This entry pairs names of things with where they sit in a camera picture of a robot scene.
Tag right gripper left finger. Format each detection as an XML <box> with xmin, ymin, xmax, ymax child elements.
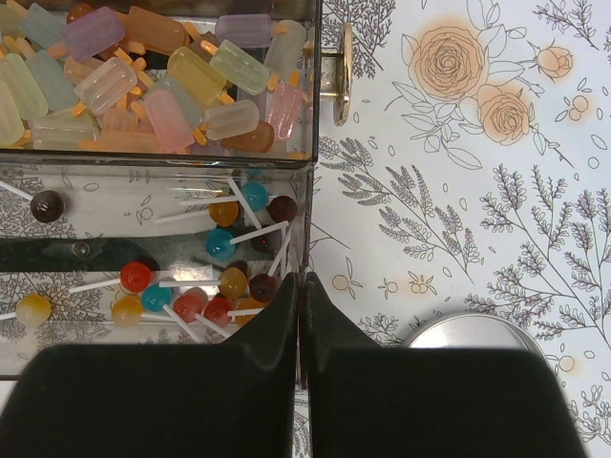
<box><xmin>1</xmin><ymin>274</ymin><xmax>299</xmax><ymax>457</ymax></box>

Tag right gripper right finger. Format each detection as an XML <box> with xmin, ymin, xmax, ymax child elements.
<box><xmin>304</xmin><ymin>273</ymin><xmax>584</xmax><ymax>457</ymax></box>

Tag clear compartment candy box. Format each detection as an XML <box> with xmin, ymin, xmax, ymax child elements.
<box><xmin>1</xmin><ymin>1</ymin><xmax>353</xmax><ymax>382</ymax></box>

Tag round metal jar lid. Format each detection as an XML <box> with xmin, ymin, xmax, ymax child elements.
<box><xmin>402</xmin><ymin>312</ymin><xmax>547</xmax><ymax>366</ymax></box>

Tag floral table mat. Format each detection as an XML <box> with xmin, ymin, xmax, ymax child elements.
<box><xmin>310</xmin><ymin>1</ymin><xmax>610</xmax><ymax>457</ymax></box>

